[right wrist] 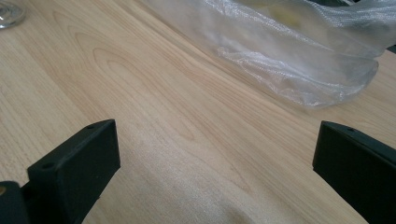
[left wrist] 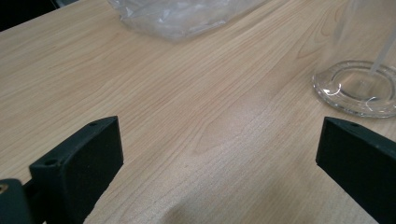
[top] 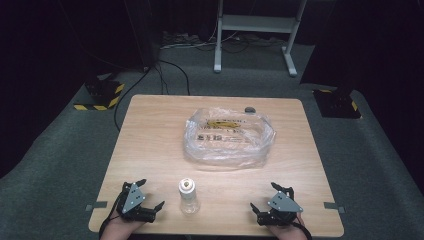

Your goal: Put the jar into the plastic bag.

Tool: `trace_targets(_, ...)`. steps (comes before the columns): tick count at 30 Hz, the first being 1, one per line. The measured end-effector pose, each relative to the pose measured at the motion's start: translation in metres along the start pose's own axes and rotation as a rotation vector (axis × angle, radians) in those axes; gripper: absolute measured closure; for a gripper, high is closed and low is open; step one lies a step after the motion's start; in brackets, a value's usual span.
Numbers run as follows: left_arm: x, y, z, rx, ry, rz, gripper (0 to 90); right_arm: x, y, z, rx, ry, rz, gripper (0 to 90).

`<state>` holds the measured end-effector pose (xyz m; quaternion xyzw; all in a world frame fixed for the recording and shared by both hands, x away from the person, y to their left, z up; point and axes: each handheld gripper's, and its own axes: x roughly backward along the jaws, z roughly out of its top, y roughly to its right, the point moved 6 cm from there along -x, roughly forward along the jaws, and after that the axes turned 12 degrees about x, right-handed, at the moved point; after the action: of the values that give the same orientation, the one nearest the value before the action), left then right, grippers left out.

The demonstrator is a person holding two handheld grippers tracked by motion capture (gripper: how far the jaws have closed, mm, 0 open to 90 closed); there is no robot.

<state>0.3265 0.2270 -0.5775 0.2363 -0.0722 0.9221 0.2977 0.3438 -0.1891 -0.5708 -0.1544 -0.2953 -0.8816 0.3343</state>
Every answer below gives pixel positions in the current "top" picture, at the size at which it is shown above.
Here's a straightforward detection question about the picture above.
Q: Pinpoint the clear plastic bag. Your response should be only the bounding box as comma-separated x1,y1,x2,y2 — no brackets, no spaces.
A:
182,106,278,170

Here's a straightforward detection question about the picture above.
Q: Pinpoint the black yellow striped stand base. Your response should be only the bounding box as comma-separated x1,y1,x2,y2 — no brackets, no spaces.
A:
73,77,126,112
312,86,363,120

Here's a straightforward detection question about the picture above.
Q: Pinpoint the clear bottle with white cap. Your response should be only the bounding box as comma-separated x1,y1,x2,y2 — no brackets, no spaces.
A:
178,177,202,216

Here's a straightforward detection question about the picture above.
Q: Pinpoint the grey tape strip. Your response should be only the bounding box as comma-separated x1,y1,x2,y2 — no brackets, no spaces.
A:
84,200,109,213
323,201,347,215

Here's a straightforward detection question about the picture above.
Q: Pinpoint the person's left hand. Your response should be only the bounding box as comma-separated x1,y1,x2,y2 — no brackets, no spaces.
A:
99,214,148,240

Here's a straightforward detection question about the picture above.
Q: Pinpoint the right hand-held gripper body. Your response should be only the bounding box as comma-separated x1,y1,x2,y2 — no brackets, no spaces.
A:
256,186,305,228

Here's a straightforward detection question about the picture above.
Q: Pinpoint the black floor cable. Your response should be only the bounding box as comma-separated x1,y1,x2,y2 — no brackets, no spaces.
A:
157,59,191,97

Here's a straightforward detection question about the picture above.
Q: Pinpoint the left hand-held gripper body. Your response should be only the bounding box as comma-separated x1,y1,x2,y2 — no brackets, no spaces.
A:
115,181,158,224

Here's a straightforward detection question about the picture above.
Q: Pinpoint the white metal stand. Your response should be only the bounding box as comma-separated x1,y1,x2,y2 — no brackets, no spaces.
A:
213,0,309,78

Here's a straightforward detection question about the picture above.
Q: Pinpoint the person's right hand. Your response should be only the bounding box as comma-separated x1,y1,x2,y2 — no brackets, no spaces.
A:
264,213,310,240

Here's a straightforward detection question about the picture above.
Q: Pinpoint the bundle of floor cables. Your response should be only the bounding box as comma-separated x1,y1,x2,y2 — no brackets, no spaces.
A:
159,29,289,55

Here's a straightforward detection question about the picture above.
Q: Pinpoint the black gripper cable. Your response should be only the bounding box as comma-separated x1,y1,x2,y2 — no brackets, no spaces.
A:
98,194,127,240
291,221,314,240

